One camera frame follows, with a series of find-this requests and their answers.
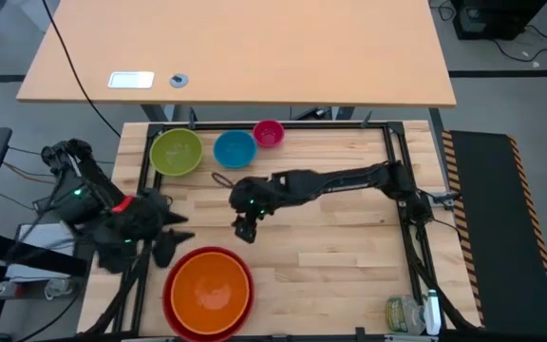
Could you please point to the orange plastic bowl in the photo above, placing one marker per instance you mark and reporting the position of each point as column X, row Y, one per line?
column 209, row 292

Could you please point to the large light wood desk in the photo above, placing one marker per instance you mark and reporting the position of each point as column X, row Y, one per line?
column 254, row 47

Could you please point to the grey desk leg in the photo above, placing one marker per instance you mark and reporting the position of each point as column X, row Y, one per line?
column 345, row 113
column 156, row 113

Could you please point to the large red plastic bowl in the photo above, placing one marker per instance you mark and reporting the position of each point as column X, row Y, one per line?
column 166, row 297

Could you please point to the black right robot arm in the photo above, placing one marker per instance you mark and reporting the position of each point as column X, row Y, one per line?
column 330, row 183

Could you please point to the green label spray bottle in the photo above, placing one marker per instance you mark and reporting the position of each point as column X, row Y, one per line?
column 397, row 313

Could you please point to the black mat with striped edges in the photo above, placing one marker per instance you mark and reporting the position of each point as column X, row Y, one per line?
column 492, row 237

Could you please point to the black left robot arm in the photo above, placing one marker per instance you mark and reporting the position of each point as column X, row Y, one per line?
column 88, row 176

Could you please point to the black aluminium table frame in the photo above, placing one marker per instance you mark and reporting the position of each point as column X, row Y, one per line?
column 326, row 126

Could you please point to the black computer tower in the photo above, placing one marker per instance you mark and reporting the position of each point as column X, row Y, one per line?
column 492, row 19

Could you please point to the black metal beam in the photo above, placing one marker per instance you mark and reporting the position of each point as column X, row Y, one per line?
column 17, row 252

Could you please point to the blue plastic bowl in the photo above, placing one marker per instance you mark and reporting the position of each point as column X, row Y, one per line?
column 234, row 149

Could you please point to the grey power strip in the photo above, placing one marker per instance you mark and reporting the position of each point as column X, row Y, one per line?
column 12, row 289

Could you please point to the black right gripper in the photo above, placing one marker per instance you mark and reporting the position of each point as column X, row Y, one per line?
column 252, row 195

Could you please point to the green plastic bowl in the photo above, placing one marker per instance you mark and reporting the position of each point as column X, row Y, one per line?
column 176, row 152

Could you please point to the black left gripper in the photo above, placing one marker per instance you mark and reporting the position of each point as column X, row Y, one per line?
column 145, row 218

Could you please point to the white box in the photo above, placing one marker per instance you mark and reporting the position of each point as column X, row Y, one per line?
column 45, row 235

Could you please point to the small magenta plastic bowl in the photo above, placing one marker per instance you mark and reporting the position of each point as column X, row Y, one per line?
column 268, row 133

